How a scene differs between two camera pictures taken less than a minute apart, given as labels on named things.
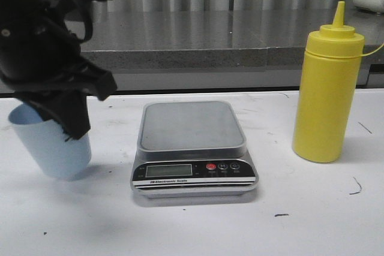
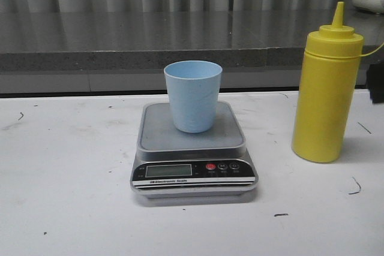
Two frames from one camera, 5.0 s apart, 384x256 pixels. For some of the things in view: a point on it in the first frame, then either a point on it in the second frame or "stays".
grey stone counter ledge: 219,39 stays
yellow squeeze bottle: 327,91 stays
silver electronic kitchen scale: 192,149 stays
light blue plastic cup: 56,154 → 194,86
